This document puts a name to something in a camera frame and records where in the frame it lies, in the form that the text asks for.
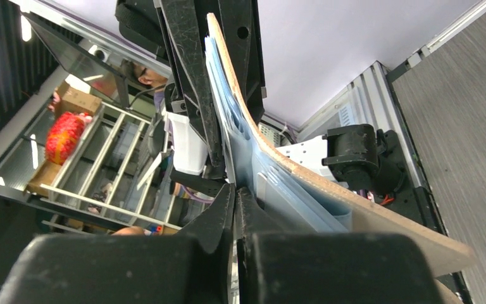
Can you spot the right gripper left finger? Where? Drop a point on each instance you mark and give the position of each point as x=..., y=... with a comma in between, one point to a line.
x=191, y=266

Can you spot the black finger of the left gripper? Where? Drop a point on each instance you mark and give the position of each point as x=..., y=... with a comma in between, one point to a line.
x=185, y=23

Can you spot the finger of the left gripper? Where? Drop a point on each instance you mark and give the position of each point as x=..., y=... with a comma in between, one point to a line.
x=241, y=29

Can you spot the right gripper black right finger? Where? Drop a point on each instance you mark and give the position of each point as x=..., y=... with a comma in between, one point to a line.
x=278, y=266

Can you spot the clear card sleeve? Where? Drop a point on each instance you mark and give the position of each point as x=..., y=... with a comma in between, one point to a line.
x=291, y=205

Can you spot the beige card holder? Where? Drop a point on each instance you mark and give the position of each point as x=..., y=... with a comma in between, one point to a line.
x=442, y=254

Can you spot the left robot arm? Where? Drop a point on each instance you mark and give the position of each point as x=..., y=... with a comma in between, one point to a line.
x=364, y=157

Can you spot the person in background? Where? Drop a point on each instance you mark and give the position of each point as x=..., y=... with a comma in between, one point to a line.
x=147, y=78

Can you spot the cardboard box on shelf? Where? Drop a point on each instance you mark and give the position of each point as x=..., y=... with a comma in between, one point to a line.
x=66, y=98

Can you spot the red mesh bag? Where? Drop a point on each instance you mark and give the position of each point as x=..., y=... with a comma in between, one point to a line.
x=63, y=137

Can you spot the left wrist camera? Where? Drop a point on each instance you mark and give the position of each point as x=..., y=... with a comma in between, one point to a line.
x=190, y=152

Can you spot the aluminium rail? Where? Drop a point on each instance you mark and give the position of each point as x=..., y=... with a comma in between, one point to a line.
x=370, y=97

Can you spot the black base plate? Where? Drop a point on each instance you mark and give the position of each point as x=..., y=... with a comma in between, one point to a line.
x=409, y=200

